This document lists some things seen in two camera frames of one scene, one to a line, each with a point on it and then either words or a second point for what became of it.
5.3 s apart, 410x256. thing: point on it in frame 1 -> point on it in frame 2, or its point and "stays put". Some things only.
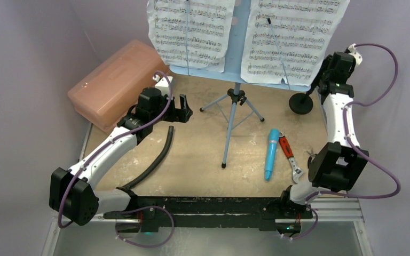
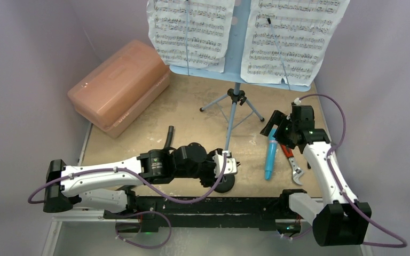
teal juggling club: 274,137 stays put
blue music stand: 236,46 stays put
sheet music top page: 291,38 stays put
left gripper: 179,115 -> 211,177
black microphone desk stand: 302,103 -> 226,184
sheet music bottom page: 191,33 stays put
